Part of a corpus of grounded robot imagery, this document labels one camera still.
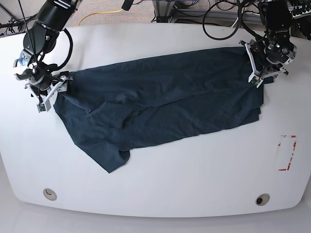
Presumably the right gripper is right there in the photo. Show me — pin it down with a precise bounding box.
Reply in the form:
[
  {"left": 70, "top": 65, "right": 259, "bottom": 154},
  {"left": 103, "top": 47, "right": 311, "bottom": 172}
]
[{"left": 25, "top": 71, "right": 73, "bottom": 103}]

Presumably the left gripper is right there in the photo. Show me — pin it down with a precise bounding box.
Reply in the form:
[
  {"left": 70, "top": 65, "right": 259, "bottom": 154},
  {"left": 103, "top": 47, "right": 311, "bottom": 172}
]
[{"left": 239, "top": 40, "right": 289, "bottom": 84}]

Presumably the dark blue T-shirt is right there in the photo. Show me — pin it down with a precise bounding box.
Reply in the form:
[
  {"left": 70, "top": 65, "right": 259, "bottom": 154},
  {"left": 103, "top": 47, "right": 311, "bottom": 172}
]
[{"left": 53, "top": 47, "right": 264, "bottom": 173}]

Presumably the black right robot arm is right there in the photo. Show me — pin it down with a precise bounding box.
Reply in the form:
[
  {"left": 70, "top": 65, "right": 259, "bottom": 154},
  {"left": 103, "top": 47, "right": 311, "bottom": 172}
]
[{"left": 13, "top": 0, "right": 81, "bottom": 112}]

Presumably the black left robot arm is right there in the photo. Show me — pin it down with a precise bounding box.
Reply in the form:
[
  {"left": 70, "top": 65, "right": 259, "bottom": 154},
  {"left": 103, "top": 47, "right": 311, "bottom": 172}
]
[{"left": 240, "top": 0, "right": 296, "bottom": 87}]

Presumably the white power strip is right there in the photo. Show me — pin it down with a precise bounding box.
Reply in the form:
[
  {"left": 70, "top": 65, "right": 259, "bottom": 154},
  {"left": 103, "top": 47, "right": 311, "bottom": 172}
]
[{"left": 289, "top": 5, "right": 311, "bottom": 19}]

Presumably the black tripod stand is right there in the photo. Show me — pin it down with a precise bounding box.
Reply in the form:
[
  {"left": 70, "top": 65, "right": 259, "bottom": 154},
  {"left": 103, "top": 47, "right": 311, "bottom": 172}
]
[{"left": 0, "top": 3, "right": 36, "bottom": 38}]

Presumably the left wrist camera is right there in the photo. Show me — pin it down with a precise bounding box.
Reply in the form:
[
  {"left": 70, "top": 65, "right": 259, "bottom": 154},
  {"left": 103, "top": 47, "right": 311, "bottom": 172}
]
[{"left": 248, "top": 75, "right": 263, "bottom": 88}]

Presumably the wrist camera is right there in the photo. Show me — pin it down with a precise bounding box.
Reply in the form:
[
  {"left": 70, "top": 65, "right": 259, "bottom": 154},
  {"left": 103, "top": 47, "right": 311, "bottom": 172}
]
[
  {"left": 36, "top": 100, "right": 51, "bottom": 113},
  {"left": 248, "top": 75, "right": 263, "bottom": 88}
]

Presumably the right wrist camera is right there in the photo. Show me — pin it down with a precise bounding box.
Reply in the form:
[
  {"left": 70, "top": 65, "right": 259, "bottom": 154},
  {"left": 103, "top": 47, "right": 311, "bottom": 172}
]
[{"left": 36, "top": 100, "right": 51, "bottom": 113}]

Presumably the yellow cable on floor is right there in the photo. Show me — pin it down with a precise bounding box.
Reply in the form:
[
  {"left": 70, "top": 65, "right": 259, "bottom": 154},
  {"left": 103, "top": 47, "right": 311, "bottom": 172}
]
[{"left": 77, "top": 9, "right": 123, "bottom": 27}]

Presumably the aluminium frame post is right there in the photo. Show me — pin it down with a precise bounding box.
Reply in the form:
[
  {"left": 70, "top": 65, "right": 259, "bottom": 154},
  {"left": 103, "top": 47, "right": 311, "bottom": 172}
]
[{"left": 152, "top": 0, "right": 175, "bottom": 23}]

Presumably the left table cable grommet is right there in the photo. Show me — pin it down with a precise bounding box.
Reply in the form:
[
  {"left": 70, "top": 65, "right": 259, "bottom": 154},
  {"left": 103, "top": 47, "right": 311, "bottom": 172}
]
[{"left": 43, "top": 188, "right": 57, "bottom": 201}]

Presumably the table cable grommet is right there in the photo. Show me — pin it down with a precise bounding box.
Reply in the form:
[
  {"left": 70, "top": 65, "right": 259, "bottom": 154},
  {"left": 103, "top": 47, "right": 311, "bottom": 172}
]
[
  {"left": 43, "top": 188, "right": 57, "bottom": 201},
  {"left": 255, "top": 194, "right": 270, "bottom": 206}
]

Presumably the right table cable grommet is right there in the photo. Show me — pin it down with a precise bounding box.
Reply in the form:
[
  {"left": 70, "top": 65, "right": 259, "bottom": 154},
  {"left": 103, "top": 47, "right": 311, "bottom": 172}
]
[{"left": 255, "top": 194, "right": 270, "bottom": 206}]

